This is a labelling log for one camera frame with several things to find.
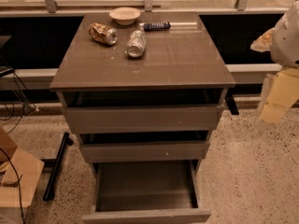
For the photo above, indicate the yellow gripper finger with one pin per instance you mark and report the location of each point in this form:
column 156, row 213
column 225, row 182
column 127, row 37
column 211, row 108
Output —
column 272, row 113

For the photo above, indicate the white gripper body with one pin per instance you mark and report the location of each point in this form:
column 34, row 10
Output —
column 287, row 42

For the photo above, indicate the grey bottom drawer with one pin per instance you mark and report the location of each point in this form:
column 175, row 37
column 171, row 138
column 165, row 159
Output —
column 146, row 192

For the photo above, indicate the grey drawer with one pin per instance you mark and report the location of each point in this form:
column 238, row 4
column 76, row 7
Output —
column 150, row 146
column 146, row 192
column 143, row 111

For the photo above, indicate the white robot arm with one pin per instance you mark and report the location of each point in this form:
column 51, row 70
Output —
column 284, row 48

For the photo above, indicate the grey drawer cabinet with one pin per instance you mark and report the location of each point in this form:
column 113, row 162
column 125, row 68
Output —
column 183, row 57

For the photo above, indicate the grey top drawer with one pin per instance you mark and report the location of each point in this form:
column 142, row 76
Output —
column 143, row 111

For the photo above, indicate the grey middle drawer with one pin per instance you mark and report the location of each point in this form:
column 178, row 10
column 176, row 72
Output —
column 150, row 146

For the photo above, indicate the blue snack bar wrapper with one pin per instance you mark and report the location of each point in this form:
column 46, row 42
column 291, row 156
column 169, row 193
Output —
column 156, row 26

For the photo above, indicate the crushed silver can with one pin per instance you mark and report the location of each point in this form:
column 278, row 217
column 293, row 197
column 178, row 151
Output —
column 137, row 44

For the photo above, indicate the white bowl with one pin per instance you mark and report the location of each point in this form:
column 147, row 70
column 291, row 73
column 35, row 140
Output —
column 124, row 15

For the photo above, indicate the crushed gold can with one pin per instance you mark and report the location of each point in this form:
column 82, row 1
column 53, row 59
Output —
column 103, row 33

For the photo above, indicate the black bar on floor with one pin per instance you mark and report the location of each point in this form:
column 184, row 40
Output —
column 54, row 165

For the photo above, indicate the cardboard box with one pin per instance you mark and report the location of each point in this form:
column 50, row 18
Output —
column 18, row 185

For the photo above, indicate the black bracket behind cabinet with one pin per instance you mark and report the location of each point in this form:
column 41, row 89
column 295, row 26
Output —
column 231, row 104

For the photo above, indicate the metal railing frame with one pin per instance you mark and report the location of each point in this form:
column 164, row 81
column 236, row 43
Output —
column 149, row 0

